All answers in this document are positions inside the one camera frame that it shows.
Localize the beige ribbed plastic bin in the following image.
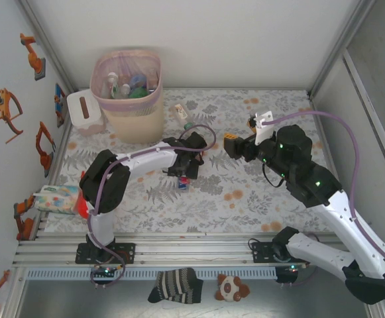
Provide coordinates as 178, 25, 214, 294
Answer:
90, 49, 165, 144

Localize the colourful soft tissue pack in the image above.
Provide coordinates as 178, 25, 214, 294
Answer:
32, 184, 80, 216

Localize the brown white plush toy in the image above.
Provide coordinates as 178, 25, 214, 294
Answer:
216, 273, 251, 304

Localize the blue orange wall sticker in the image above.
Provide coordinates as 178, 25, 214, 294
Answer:
53, 82, 68, 129

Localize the pink bin liner bag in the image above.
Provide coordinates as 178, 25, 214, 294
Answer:
90, 49, 165, 113

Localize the red plastic toy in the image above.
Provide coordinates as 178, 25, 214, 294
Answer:
76, 190, 95, 219

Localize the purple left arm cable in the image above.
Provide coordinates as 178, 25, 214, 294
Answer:
87, 124, 217, 289

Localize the aluminium frame post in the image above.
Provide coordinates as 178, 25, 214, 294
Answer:
307, 0, 378, 100
17, 0, 79, 94

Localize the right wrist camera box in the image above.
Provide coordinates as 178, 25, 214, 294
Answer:
248, 108, 276, 145

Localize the black white striped sock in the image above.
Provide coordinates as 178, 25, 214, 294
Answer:
147, 267, 205, 305

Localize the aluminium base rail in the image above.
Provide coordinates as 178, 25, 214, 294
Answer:
13, 231, 378, 266

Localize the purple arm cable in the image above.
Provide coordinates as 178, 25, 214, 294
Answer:
270, 111, 385, 305
87, 124, 217, 289

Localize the clear bottle orange white label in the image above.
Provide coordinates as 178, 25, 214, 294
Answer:
174, 103, 195, 131

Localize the white tissue box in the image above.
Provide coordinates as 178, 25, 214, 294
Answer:
66, 89, 106, 136

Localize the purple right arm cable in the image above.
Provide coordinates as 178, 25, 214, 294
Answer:
270, 111, 385, 305

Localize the perforated cable tray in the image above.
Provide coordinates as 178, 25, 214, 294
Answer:
25, 267, 278, 281

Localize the green plastic bottle yellow cap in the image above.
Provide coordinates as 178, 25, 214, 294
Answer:
128, 86, 148, 99

